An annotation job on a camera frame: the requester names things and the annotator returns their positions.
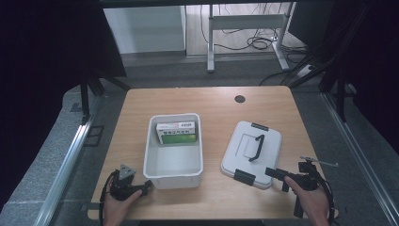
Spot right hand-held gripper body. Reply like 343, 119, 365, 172
291, 155, 340, 192

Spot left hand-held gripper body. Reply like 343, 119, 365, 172
108, 163, 146, 202

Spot white plastic storage box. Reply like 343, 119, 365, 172
142, 112, 204, 190

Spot white lid with black handle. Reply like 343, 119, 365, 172
220, 120, 283, 191

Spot person's left hand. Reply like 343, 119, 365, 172
102, 188, 144, 226

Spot person's right hand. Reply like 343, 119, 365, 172
283, 175, 331, 226

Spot green and white carton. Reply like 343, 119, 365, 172
155, 121, 199, 146

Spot black floor plate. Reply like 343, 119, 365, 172
84, 124, 105, 148

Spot black metal stand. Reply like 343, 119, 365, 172
319, 56, 358, 123

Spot black tripod stand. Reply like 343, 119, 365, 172
79, 69, 132, 125

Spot white power strip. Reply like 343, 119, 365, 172
295, 63, 316, 79

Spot dark curtain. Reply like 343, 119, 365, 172
328, 0, 399, 155
0, 0, 128, 211

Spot white cabinet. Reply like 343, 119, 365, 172
103, 5, 187, 56

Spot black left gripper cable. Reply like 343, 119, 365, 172
98, 170, 120, 226

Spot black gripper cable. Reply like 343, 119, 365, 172
312, 169, 336, 226
98, 170, 120, 226

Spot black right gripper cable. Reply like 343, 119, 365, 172
312, 169, 336, 226

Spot aluminium floor rail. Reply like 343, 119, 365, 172
321, 91, 399, 226
32, 113, 96, 226

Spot black floor cables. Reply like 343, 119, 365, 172
199, 3, 309, 55

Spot white metal desk frame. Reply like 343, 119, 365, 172
206, 2, 296, 74

